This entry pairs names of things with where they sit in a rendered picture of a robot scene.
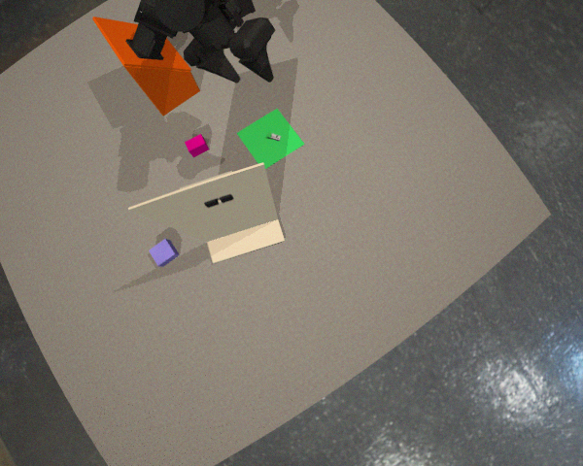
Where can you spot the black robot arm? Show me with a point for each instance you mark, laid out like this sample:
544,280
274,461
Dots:
162,18

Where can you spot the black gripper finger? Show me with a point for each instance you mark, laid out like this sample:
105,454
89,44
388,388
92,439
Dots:
259,64
218,64

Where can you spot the beige panel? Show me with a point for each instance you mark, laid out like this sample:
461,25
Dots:
233,212

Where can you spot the green flat square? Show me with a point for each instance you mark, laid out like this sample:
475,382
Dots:
267,150

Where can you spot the magenta rectangular block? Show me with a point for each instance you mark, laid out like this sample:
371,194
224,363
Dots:
196,145

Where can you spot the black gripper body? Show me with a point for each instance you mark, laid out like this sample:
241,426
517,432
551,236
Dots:
215,33

